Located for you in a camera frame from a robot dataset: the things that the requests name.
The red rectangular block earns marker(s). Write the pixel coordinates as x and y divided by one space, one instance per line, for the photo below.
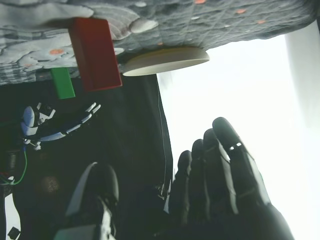
97 52

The green rectangular block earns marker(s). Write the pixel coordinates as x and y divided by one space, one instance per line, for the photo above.
63 83

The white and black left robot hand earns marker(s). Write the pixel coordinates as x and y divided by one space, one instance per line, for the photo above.
220 175

